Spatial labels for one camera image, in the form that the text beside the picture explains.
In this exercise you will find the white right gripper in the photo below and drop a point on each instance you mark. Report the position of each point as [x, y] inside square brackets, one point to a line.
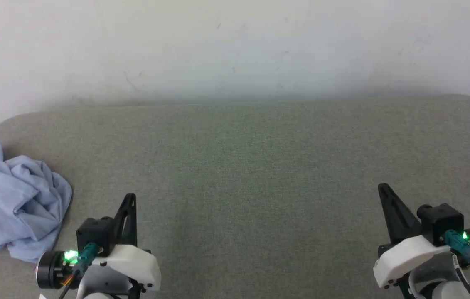
[405, 257]

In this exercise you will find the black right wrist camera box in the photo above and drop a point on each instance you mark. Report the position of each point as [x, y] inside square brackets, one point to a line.
[442, 220]

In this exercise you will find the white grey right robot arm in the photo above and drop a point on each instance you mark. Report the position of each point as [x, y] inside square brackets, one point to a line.
[438, 282]

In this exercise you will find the light blue and white shirt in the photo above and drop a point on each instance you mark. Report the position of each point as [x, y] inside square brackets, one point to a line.
[18, 203]

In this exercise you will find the grey fabric sofa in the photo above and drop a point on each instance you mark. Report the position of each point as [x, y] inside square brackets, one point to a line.
[259, 174]

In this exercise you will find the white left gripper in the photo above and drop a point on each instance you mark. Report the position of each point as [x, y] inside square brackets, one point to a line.
[131, 265]

